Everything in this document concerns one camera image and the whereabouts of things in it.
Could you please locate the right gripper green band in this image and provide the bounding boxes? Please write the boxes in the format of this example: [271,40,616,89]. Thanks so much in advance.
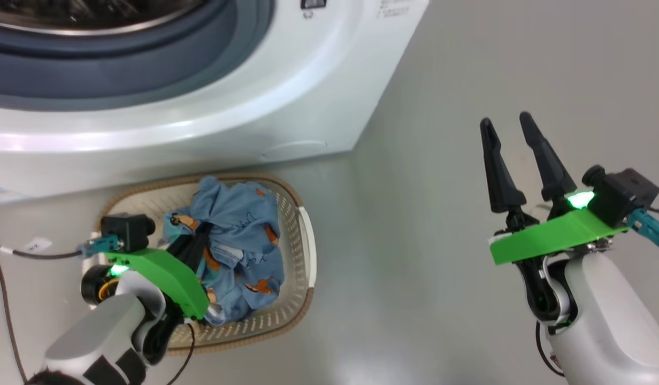
[479,111,630,327]

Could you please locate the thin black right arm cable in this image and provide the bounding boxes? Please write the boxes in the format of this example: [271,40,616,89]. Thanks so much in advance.
[535,321,565,378]

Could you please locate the round white filter cover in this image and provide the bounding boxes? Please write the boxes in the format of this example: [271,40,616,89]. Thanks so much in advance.
[261,140,328,160]

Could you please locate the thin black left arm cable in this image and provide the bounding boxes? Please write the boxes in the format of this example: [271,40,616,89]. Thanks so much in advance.
[166,324,196,385]

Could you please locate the white front-load washing machine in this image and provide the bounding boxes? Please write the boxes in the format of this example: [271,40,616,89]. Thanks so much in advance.
[0,0,431,206]

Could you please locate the right camera cable teal connector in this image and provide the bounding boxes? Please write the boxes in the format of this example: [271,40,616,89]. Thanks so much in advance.
[626,206,659,258]

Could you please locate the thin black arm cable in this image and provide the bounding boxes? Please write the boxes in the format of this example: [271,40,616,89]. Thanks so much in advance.
[166,324,196,385]
[535,321,565,378]

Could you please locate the steel washer drum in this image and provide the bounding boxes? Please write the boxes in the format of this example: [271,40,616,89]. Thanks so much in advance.
[0,0,210,37]

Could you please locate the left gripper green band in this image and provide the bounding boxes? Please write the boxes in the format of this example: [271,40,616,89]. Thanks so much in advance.
[81,222,215,367]

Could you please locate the grey warning sticker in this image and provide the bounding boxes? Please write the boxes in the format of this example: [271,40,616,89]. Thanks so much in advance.
[377,0,411,19]

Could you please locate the grey rubber door gasket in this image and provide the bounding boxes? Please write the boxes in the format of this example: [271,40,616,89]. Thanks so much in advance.
[0,0,277,112]

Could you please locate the blue patterned garment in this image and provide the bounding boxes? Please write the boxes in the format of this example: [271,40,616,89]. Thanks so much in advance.
[163,176,286,327]

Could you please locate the cream perforated laundry basket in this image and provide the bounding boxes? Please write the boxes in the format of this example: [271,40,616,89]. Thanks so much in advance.
[82,172,318,356]

